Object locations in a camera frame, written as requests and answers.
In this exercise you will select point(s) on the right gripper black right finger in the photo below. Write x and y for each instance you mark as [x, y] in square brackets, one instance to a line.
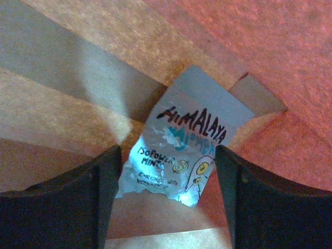
[265, 210]

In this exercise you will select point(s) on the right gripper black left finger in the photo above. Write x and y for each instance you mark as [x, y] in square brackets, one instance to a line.
[71, 210]

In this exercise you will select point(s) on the silver mint sachet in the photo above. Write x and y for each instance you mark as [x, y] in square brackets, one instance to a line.
[175, 153]

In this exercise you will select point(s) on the red paper bag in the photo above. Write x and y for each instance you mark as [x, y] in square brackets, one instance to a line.
[83, 75]

